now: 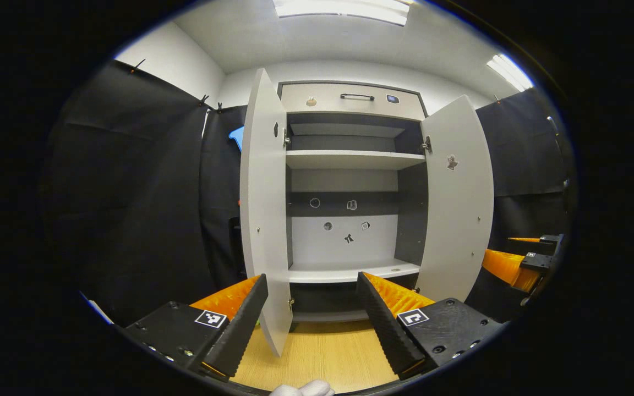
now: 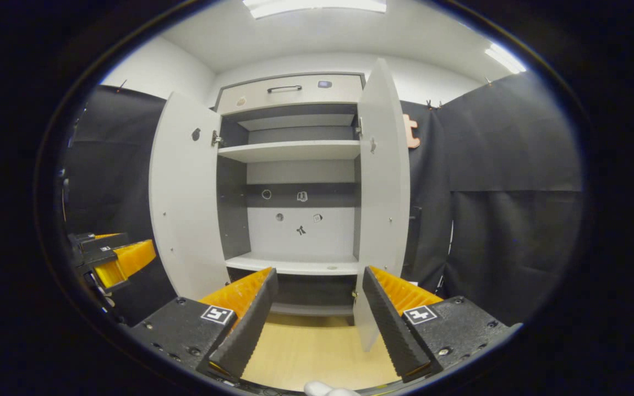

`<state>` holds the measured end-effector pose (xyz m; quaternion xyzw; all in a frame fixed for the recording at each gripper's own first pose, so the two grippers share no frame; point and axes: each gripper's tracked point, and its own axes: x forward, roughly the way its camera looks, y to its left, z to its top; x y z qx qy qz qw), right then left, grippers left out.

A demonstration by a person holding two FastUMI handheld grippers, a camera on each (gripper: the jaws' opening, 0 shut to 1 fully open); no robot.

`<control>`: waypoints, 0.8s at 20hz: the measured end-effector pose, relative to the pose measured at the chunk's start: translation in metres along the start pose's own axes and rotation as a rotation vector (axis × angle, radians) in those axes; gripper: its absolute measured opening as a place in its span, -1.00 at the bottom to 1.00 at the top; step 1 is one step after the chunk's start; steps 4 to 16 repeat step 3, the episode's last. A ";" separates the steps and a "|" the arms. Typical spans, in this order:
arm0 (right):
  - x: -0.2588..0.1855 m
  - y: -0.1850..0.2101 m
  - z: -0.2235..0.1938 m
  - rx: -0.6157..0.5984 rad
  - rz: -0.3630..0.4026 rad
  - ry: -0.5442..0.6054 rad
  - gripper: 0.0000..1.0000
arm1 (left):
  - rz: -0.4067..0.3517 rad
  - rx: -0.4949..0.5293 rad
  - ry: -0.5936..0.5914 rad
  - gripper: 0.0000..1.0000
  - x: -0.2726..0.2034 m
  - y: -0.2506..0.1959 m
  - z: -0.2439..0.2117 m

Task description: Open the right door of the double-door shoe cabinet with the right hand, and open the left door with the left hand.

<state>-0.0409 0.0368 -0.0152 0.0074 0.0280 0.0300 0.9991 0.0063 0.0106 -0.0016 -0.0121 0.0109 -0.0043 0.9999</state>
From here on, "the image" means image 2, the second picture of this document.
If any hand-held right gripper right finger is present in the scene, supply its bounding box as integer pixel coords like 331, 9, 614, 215
362, 266, 522, 384

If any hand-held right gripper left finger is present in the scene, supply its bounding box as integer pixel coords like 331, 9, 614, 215
129, 267, 279, 383

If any grey cabinet door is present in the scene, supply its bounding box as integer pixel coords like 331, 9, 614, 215
148, 91, 232, 303
353, 58, 411, 353

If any grey double-door shoe cabinet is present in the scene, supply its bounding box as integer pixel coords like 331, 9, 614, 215
215, 71, 366, 321

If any white cabinet shelf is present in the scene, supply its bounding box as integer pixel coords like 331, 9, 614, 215
225, 251, 361, 276
217, 140, 362, 164

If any grey cabinet drawer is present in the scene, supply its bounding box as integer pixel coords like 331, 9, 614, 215
217, 74, 364, 116

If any black backdrop cloth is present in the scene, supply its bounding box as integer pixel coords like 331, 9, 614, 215
64, 71, 583, 328

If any long ceiling light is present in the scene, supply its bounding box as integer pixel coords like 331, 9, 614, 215
484, 43, 527, 75
242, 0, 389, 20

